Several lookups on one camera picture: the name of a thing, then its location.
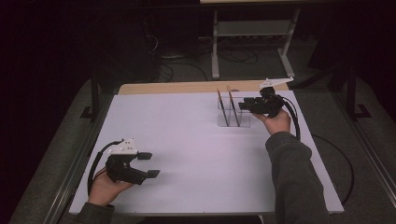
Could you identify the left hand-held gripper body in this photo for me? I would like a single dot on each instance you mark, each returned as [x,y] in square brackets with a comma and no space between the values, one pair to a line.
[121,169]

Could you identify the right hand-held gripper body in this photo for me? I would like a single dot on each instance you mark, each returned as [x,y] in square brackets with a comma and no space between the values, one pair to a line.
[269,104]

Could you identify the clear acrylic organizer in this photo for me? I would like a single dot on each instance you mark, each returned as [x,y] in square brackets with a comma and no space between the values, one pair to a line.
[244,119]

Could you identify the round-headed peach makeup brush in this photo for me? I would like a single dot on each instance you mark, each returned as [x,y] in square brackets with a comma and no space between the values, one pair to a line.
[233,107]

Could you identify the thin copper-tipped makeup brush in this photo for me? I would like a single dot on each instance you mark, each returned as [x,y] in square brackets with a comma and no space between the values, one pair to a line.
[223,109]

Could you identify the person's right hand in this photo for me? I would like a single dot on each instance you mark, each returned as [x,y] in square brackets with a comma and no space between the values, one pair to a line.
[277,124]

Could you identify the person's left hand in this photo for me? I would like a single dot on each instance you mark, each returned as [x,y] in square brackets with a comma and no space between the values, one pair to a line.
[104,189]

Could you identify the white table cover board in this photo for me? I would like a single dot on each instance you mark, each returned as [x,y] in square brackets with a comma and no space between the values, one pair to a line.
[186,130]

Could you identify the black metal stand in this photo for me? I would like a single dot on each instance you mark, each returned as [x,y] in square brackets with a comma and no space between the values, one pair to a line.
[95,93]
[351,93]

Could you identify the aluminium rail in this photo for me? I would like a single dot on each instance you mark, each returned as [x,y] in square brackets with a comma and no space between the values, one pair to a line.
[71,174]
[367,146]

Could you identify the white metal frame stand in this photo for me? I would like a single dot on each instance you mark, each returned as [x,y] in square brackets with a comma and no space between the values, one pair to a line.
[214,46]

